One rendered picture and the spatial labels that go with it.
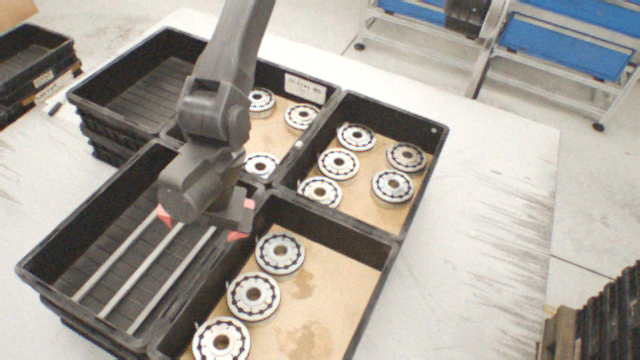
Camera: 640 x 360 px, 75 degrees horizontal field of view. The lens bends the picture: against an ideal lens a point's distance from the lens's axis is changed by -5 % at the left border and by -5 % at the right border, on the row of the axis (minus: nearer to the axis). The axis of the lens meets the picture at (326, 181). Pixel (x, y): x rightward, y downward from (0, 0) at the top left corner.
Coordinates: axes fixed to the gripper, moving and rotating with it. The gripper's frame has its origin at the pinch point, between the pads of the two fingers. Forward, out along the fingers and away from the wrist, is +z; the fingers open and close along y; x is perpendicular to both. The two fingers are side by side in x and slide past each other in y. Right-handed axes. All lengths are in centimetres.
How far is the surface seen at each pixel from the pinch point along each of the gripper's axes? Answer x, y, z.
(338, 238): 10.0, 27.8, 7.6
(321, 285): 1.6, 26.3, 13.1
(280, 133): 46, 15, 16
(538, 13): 186, 149, 2
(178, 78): 67, -16, 26
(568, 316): 28, 144, 50
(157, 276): 1.3, -5.5, 22.7
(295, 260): 5.3, 20.0, 11.8
